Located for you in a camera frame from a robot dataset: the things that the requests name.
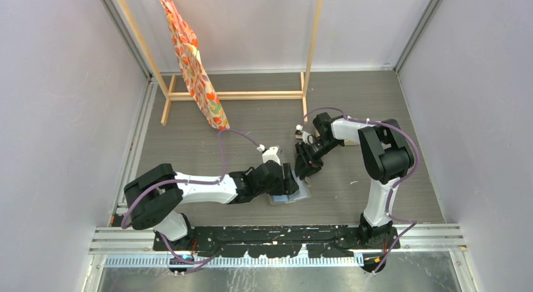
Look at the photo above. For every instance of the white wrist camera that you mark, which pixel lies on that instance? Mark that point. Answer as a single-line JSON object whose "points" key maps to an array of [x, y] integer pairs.
{"points": [[272, 154], [302, 135]]}

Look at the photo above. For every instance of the floral fabric bag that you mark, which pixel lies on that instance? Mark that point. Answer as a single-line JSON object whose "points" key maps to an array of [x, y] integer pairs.
{"points": [[197, 82]]}

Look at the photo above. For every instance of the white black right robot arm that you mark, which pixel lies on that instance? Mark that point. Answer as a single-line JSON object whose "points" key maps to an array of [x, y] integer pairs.
{"points": [[388, 155]]}

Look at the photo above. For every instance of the aluminium front rail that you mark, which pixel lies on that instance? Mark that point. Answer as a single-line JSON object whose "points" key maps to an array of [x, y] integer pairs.
{"points": [[425, 237]]}

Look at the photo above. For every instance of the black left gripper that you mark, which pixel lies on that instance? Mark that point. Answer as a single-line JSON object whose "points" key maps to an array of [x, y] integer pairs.
{"points": [[287, 184]]}

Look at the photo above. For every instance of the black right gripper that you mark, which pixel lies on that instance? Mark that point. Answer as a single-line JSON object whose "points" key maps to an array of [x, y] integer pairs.
{"points": [[307, 164]]}

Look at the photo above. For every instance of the grey card holder wallet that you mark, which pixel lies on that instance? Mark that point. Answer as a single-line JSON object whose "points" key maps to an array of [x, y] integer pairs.
{"points": [[301, 194]]}

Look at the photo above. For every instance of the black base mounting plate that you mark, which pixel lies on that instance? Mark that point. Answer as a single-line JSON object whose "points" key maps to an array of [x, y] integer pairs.
{"points": [[280, 241]]}

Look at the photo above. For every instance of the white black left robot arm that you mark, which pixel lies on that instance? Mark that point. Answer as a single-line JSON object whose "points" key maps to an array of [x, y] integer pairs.
{"points": [[152, 198]]}

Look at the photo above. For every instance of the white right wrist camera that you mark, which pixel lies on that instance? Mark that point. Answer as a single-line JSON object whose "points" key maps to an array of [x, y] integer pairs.
{"points": [[302, 135]]}

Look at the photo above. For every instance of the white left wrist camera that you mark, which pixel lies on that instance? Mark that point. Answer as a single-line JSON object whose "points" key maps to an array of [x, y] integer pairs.
{"points": [[272, 154]]}

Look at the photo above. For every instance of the wooden rack frame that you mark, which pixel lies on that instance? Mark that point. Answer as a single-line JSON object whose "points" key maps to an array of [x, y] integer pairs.
{"points": [[169, 90]]}

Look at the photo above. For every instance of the cream oval tray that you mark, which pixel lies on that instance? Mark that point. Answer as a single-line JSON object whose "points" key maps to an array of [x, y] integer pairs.
{"points": [[346, 142]]}

